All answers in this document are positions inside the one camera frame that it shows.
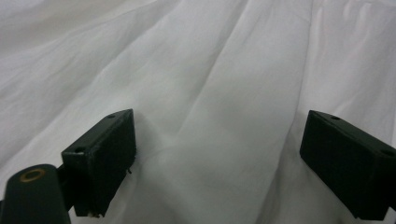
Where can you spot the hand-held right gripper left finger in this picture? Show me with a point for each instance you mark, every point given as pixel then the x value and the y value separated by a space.
pixel 99 161

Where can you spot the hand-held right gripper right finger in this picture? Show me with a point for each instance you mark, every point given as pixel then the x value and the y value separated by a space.
pixel 348 165

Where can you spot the white pants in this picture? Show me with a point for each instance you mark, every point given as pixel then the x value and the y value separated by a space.
pixel 218 62

